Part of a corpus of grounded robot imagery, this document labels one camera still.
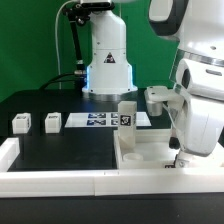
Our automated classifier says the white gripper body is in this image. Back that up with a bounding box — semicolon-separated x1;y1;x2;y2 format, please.
169;96;224;157

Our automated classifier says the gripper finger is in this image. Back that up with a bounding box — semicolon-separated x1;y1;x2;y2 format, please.
174;151;189;168

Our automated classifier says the white square tabletop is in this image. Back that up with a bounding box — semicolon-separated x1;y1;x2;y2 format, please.
114;129;224;169

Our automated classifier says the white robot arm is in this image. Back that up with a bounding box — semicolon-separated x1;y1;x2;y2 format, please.
79;0;224;168

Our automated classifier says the white marker tag sheet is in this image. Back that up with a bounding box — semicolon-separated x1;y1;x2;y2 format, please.
65;112;151;128

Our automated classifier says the white U-shaped obstacle fence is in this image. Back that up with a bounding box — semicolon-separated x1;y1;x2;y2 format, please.
0;138;224;198

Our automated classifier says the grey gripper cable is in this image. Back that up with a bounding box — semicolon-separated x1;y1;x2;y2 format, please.
163;101;179;134

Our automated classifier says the black camera on mount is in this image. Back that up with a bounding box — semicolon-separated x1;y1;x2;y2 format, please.
80;0;113;10

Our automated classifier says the white cable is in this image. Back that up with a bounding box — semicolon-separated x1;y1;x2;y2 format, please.
54;0;79;90

